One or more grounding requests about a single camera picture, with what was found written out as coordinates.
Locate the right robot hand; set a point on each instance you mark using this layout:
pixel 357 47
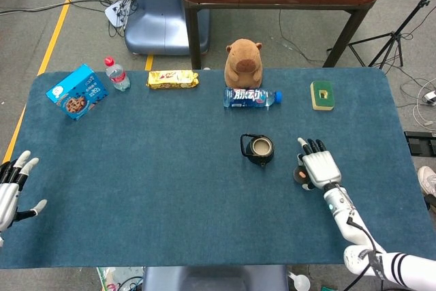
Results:
pixel 320 166

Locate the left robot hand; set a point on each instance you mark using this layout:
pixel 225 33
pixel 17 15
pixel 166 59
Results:
pixel 8 192

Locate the black teapot lid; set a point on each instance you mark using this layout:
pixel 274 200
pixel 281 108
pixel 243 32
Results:
pixel 299 175

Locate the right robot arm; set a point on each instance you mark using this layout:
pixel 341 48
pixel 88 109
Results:
pixel 357 229

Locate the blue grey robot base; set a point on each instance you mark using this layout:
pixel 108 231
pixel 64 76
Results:
pixel 160 11

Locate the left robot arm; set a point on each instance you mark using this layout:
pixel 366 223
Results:
pixel 1 240

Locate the black teapot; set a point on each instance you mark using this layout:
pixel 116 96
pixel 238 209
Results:
pixel 259 149

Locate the green yellow sponge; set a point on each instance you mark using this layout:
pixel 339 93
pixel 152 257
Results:
pixel 322 95

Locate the blue drink bottle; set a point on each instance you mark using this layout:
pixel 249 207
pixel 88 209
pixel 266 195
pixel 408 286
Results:
pixel 250 97

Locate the black foot pedal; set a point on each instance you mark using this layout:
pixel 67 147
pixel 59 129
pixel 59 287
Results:
pixel 421 142

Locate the white sneaker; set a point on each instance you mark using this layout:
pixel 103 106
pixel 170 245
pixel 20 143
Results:
pixel 428 180

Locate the white plastic scoop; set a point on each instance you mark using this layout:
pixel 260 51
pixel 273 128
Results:
pixel 299 281

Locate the blue cookie box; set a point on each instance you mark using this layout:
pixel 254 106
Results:
pixel 76 93

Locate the brown capybara plush toy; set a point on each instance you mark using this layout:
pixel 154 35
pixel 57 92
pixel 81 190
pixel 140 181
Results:
pixel 243 64

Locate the blue table mat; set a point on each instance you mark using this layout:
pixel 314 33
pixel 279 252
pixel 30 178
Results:
pixel 170 182

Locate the black tripod stand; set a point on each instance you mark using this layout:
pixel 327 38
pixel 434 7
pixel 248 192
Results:
pixel 391 32

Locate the blue robot torso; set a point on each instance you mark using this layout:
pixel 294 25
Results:
pixel 214 278

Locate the red cap water bottle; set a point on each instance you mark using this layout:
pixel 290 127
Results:
pixel 116 74

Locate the yellow biscuit packet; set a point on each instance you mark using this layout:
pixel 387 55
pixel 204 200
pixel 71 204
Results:
pixel 173 79

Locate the white power strip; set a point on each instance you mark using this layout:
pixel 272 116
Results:
pixel 117 11

